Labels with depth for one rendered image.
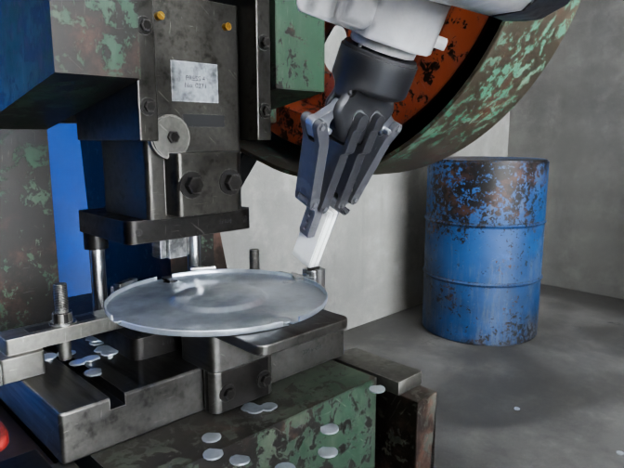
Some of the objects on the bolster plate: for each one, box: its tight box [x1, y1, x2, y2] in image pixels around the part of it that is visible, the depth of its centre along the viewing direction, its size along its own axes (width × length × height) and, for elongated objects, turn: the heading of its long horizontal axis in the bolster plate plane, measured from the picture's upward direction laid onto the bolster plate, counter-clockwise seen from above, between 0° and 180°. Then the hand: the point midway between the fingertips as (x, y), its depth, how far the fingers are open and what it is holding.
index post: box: [303, 266, 325, 310], centre depth 89 cm, size 3×3×10 cm
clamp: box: [0, 282, 124, 385], centre depth 74 cm, size 6×17×10 cm
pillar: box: [188, 236, 202, 271], centre depth 95 cm, size 2×2×14 cm
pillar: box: [89, 249, 108, 311], centre depth 83 cm, size 2×2×14 cm
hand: (314, 233), depth 61 cm, fingers closed
